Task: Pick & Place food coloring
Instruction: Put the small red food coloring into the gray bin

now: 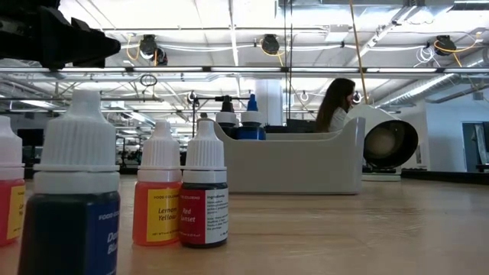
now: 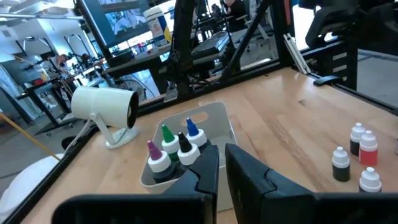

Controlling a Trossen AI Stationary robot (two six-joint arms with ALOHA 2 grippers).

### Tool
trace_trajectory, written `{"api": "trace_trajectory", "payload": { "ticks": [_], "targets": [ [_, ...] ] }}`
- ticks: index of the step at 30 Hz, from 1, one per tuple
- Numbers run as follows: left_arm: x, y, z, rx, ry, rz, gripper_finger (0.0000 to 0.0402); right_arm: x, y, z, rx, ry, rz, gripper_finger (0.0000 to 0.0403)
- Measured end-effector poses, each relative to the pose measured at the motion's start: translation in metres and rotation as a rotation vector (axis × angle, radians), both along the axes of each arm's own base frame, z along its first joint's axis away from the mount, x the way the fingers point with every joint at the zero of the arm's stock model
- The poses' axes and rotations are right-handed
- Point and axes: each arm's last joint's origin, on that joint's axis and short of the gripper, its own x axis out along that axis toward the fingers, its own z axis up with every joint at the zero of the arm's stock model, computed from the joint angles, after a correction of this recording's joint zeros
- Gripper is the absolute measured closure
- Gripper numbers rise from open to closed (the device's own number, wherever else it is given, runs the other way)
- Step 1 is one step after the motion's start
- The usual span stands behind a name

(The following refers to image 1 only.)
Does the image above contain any large blue food coloring bottle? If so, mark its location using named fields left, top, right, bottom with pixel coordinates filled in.
left=235, top=93, right=267, bottom=141

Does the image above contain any person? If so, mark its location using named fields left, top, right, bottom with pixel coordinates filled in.
left=315, top=77, right=357, bottom=134

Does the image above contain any black ceiling cable reel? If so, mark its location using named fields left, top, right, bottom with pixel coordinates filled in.
left=260, top=33, right=281, bottom=56
left=138, top=33, right=169, bottom=66
left=433, top=34, right=458, bottom=57

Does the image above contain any red sunset food coloring bottle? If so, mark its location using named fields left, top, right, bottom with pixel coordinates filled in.
left=178, top=120, right=230, bottom=249

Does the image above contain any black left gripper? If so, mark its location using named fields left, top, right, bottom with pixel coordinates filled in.
left=0, top=0, right=121, bottom=70

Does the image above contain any white round machine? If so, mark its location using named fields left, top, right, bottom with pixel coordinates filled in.
left=345, top=103, right=419, bottom=182

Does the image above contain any white building column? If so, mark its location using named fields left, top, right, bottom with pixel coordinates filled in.
left=253, top=79, right=284, bottom=127

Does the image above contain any yellow hanging cable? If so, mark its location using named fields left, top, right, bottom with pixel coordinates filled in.
left=348, top=0, right=370, bottom=105

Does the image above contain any black aluminium rig frame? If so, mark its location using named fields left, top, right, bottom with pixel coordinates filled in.
left=23, top=163, right=489, bottom=187

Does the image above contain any large black food coloring bottle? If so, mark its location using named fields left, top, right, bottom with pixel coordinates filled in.
left=215, top=95, right=240, bottom=138

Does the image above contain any white plastic bin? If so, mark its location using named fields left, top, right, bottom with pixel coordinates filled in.
left=198, top=116, right=367, bottom=196

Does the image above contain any long ceiling light bar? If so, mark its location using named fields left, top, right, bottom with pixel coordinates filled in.
left=0, top=65, right=489, bottom=76

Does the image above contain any silver ventilation duct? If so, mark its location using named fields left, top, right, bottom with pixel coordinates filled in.
left=376, top=73, right=489, bottom=109

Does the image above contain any deep blue food coloring bottle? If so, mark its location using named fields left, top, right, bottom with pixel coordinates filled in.
left=17, top=89, right=121, bottom=275

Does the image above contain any lemon yellow food coloring bottle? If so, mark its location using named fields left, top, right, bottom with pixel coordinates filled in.
left=132, top=121, right=183, bottom=248

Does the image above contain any thin black vertical pole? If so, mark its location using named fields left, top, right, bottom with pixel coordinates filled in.
left=283, top=0, right=294, bottom=125

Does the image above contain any red bottle at left edge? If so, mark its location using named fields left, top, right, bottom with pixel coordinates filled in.
left=0, top=115, right=27, bottom=248

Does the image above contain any black monitor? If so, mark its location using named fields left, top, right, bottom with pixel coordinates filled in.
left=24, top=128, right=45, bottom=148

